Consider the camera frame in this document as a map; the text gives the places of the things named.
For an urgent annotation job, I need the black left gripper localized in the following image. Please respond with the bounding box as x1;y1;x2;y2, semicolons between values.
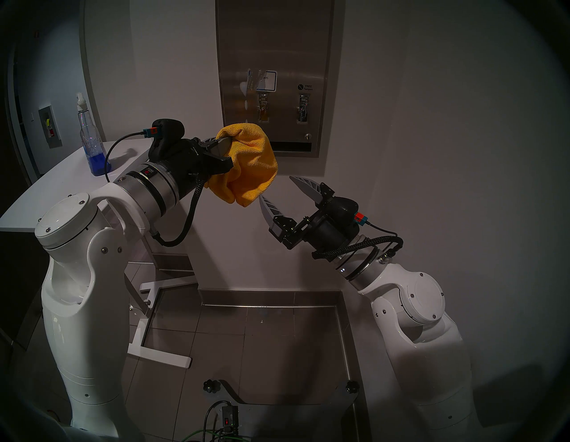
148;135;236;193

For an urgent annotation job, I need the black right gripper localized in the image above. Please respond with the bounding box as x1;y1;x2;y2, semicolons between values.
260;175;364;258

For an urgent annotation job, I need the yellow microfibre cloth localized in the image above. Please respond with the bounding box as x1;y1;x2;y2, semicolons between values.
206;123;279;208

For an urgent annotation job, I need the clear spray bottle blue liquid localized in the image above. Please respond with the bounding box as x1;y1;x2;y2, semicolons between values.
76;93;112;176

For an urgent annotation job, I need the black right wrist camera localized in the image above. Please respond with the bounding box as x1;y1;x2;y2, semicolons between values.
332;197;369;225

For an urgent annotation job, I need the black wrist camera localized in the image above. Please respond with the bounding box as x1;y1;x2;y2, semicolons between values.
332;197;369;225
142;118;186;152

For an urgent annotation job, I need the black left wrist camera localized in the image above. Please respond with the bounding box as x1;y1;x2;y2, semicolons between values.
142;118;186;152

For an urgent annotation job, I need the left arm braided black cable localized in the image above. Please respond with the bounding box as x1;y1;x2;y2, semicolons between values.
151;176;210;248

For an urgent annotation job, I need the arm braided black cable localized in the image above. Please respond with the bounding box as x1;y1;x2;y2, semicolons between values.
312;235;404;263
151;176;210;248

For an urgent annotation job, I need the right arm braided black cable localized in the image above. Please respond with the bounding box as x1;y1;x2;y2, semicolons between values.
312;235;404;263

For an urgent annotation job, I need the right thin camera cable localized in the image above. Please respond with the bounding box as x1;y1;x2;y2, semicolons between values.
364;221;398;237

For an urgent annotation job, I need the thin camera cable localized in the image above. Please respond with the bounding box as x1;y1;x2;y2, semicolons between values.
104;131;147;183
364;221;398;237

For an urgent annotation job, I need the left thin camera cable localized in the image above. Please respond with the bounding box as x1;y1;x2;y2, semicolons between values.
104;131;147;183

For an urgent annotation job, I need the stainless steel wall dispenser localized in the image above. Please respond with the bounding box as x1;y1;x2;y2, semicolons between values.
216;0;335;158

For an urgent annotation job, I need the white table leg frame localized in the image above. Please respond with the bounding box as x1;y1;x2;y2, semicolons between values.
125;263;199;368

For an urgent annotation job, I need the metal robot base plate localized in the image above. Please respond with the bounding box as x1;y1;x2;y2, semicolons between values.
223;381;361;442

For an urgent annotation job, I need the black box red switch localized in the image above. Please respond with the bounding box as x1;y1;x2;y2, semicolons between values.
221;405;240;432

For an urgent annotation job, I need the black power cable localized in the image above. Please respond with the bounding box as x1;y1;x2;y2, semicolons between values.
204;400;232;442

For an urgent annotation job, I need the green cable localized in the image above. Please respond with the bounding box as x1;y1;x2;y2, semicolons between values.
183;428;250;442

